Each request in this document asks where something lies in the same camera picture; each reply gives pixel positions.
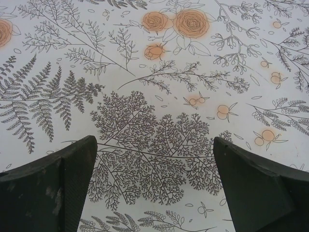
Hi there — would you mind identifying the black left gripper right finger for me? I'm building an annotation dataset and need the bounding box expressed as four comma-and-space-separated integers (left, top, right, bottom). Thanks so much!
213, 136, 309, 232

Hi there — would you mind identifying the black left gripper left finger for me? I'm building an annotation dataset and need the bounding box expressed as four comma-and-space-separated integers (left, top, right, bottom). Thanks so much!
0, 135, 98, 232

